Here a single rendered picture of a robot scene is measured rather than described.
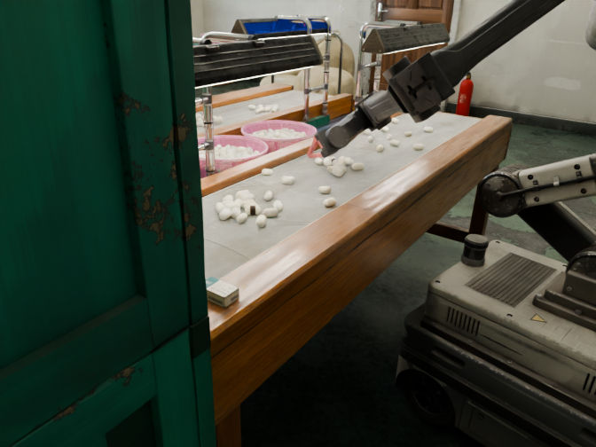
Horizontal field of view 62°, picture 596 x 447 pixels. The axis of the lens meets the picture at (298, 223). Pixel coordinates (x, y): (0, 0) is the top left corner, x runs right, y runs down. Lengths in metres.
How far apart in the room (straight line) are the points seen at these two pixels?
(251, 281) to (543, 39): 5.10
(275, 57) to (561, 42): 4.68
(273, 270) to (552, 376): 0.80
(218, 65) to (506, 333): 0.96
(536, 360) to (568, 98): 4.51
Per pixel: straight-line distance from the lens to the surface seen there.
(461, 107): 5.78
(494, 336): 1.43
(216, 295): 0.79
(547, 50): 5.72
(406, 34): 1.87
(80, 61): 0.48
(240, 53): 1.13
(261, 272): 0.88
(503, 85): 5.84
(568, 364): 1.38
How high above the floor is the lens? 1.22
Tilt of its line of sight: 25 degrees down
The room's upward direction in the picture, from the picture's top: 2 degrees clockwise
